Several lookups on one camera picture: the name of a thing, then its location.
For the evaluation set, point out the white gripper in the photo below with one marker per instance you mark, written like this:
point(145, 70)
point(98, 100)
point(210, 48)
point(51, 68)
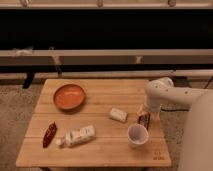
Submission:
point(151, 106)

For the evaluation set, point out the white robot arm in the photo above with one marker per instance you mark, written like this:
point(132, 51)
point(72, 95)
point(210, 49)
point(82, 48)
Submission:
point(197, 141)

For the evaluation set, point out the white sponge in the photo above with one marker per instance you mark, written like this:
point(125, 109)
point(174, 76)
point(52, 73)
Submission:
point(118, 115)

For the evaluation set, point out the white cup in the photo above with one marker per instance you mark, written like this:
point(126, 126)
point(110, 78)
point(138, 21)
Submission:
point(137, 135)

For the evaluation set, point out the wooden table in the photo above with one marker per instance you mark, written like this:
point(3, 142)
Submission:
point(110, 148)

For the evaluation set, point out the white plastic bottle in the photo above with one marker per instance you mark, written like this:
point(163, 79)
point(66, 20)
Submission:
point(77, 136)

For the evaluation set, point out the orange bowl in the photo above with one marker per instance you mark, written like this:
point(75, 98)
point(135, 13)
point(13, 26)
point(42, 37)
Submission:
point(69, 96)

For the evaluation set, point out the dried red chili pepper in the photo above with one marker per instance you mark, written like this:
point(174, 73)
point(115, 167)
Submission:
point(49, 134)

